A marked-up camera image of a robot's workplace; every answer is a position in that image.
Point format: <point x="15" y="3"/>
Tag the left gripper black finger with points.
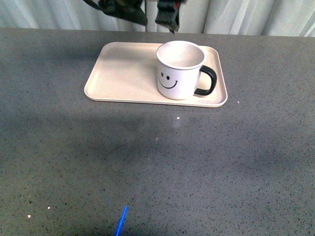
<point x="168" y="14"/>
<point x="129" y="10"/>

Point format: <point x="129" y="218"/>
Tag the white smiley mug black handle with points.
<point x="180" y="64"/>

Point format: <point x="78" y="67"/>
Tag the white pleated curtain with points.
<point x="236" y="17"/>

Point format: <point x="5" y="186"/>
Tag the beige rectangular tray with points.
<point x="127" y="72"/>

